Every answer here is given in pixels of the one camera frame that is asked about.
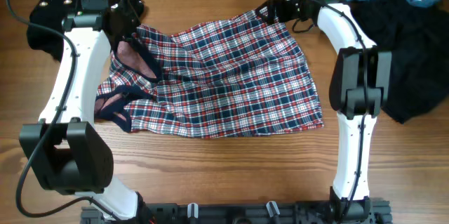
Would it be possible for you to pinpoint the black knit garment with buttons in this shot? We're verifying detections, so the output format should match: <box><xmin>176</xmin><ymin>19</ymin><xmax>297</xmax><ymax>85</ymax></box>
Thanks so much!
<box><xmin>26</xmin><ymin>0</ymin><xmax>145</xmax><ymax>63</ymax></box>

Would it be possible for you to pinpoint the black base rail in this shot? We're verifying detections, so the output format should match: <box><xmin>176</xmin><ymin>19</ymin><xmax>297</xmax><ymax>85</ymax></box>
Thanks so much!
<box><xmin>79</xmin><ymin>198</ymin><xmax>392</xmax><ymax>224</ymax></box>

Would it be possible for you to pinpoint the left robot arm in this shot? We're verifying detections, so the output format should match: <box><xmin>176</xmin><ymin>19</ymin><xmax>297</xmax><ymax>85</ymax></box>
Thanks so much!
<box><xmin>15</xmin><ymin>0</ymin><xmax>151</xmax><ymax>223</ymax></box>

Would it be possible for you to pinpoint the red blue plaid garment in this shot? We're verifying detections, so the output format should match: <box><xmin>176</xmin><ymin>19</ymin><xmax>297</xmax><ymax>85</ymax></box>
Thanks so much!
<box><xmin>94</xmin><ymin>11</ymin><xmax>323</xmax><ymax>138</ymax></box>

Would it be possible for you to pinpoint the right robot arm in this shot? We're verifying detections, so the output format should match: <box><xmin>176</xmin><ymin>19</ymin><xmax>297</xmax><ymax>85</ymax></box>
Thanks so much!
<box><xmin>255</xmin><ymin>0</ymin><xmax>392</xmax><ymax>223</ymax></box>

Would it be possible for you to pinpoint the black mesh garment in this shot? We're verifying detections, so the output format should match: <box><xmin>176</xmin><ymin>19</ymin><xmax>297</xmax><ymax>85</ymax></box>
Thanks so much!
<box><xmin>351</xmin><ymin>0</ymin><xmax>448</xmax><ymax>124</ymax></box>

